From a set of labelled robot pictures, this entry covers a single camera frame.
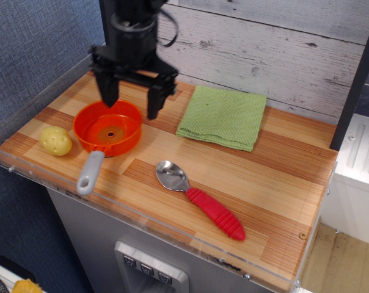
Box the grey toy kitchen cabinet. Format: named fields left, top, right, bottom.
left=48, top=190, right=268, bottom=292

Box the silver dispenser button panel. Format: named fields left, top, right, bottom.
left=114, top=241, right=190, bottom=292

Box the orange pan with grey handle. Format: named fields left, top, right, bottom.
left=73, top=100, right=142, bottom=196

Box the black left upright post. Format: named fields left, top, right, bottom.
left=99, top=0, right=111, bottom=45

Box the clear acrylic table guard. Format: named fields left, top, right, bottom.
left=0, top=41, right=342, bottom=292

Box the white ribbed toy sink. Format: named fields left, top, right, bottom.
left=336, top=114, right=369, bottom=184

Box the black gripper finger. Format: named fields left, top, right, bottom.
left=147, top=85, right=172, bottom=120
left=94, top=70, right=119, bottom=107

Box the metal spoon with red handle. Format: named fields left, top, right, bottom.
left=156, top=160, right=246, bottom=241

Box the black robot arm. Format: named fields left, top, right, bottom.
left=90, top=1, right=178, bottom=120

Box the yellow toy potato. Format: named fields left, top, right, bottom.
left=39, top=126, right=73, bottom=156

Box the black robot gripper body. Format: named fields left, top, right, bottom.
left=90, top=12, right=178, bottom=92

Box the yellow object at bottom left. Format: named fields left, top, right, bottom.
left=12, top=279, right=43, bottom=293

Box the black right upright post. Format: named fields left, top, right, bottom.
left=329, top=36, right=369, bottom=151

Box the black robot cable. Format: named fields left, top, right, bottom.
left=156, top=7, right=179, bottom=48

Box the black upright post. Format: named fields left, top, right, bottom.
left=329, top=36, right=369, bottom=151
left=99, top=0, right=111, bottom=45

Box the green folded cloth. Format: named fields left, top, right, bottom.
left=176, top=85, right=267, bottom=152

